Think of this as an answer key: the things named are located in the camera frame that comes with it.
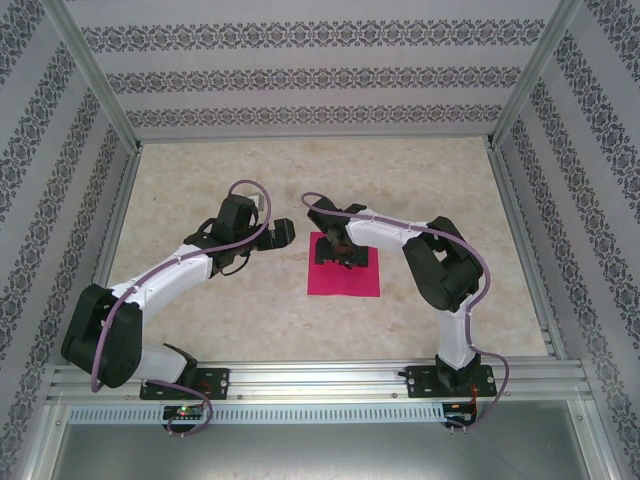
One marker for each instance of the circuit board with green light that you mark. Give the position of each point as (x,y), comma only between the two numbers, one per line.
(182,412)

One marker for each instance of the long aluminium mounting rail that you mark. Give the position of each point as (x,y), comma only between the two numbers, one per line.
(320,380)

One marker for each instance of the aluminium frame post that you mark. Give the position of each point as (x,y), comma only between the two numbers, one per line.
(95,75)
(537,75)

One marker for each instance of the aluminium left table side rail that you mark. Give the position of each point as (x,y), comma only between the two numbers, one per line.
(107,260)

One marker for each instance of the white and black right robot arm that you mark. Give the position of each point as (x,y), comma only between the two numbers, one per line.
(380,232)

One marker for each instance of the pink square paper sheet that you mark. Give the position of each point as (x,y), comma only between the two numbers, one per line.
(345,282)

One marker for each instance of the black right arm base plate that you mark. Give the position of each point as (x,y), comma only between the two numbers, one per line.
(417,382)

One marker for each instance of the aluminium right table side rail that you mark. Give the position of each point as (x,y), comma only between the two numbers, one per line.
(525,250)

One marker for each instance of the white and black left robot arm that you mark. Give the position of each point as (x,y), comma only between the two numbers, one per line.
(170,272)

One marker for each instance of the aluminium left frame post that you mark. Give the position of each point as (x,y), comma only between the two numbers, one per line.
(95,75)

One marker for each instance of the grey sheet metal tray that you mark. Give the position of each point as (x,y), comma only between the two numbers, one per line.
(320,455)

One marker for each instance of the aluminium table side rail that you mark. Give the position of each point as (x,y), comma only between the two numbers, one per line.
(107,260)
(525,250)

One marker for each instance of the aluminium right frame post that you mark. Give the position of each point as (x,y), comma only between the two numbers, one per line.
(537,75)

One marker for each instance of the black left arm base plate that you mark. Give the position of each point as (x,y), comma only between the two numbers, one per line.
(217,382)

